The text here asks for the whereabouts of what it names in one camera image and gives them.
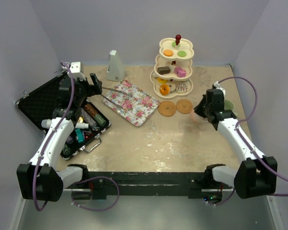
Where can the woven coaster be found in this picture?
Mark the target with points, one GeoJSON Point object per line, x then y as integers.
{"type": "Point", "coordinates": [184, 106]}
{"type": "Point", "coordinates": [167, 108]}

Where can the pink cup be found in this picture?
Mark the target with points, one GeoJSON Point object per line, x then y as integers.
{"type": "Point", "coordinates": [196, 118]}

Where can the green cup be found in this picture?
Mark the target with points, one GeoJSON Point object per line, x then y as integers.
{"type": "Point", "coordinates": [229, 105]}

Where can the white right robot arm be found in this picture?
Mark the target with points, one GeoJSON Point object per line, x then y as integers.
{"type": "Point", "coordinates": [251, 179]}

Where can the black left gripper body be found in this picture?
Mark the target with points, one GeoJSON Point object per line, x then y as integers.
{"type": "Point", "coordinates": [83, 88]}

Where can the sprinkled white donut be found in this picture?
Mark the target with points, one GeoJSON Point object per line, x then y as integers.
{"type": "Point", "coordinates": [181, 88]}

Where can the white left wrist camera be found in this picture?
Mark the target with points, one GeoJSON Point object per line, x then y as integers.
{"type": "Point", "coordinates": [75, 71]}

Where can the green poker chip stack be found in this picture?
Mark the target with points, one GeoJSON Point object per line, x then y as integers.
{"type": "Point", "coordinates": [100, 120]}

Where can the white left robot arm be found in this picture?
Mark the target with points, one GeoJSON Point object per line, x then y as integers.
{"type": "Point", "coordinates": [38, 178]}

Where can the orange poker chip stack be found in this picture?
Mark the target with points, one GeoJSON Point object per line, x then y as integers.
{"type": "Point", "coordinates": [90, 110]}

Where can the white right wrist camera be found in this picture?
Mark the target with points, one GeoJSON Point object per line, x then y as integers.
{"type": "Point", "coordinates": [216, 85]}

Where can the cream plain donut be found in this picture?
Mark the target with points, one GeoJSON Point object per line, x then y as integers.
{"type": "Point", "coordinates": [172, 86]}

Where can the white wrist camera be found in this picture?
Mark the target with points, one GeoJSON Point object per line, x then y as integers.
{"type": "Point", "coordinates": [216, 85]}
{"type": "Point", "coordinates": [75, 71]}

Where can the yellow glazed donut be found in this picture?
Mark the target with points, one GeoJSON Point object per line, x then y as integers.
{"type": "Point", "coordinates": [161, 81]}

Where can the orange macaron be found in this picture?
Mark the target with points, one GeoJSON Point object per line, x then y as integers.
{"type": "Point", "coordinates": [168, 53]}

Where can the chocolate striped cake bar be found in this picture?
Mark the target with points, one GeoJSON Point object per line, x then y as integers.
{"type": "Point", "coordinates": [163, 70]}

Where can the cream three-tier dessert stand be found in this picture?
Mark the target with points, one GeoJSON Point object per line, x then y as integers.
{"type": "Point", "coordinates": [171, 76]}

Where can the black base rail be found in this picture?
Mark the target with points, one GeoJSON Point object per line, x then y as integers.
{"type": "Point", "coordinates": [187, 184]}

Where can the metal tongs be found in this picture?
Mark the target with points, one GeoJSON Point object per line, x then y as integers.
{"type": "Point", "coordinates": [114, 95]}

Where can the pink cake slice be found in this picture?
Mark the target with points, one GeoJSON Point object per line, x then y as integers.
{"type": "Point", "coordinates": [180, 72]}

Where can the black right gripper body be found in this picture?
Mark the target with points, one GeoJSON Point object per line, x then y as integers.
{"type": "Point", "coordinates": [202, 108]}

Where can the cream cake slice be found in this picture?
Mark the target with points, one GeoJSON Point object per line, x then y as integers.
{"type": "Point", "coordinates": [172, 66]}

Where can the grey metronome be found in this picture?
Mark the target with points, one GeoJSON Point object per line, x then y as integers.
{"type": "Point", "coordinates": [115, 70]}

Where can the black open case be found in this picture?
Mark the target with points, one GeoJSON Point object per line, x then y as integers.
{"type": "Point", "coordinates": [40, 105]}

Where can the white small bottle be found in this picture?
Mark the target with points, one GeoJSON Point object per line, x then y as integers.
{"type": "Point", "coordinates": [81, 126]}

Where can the floral serving tray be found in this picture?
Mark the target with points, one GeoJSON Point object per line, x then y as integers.
{"type": "Point", "coordinates": [137, 108]}

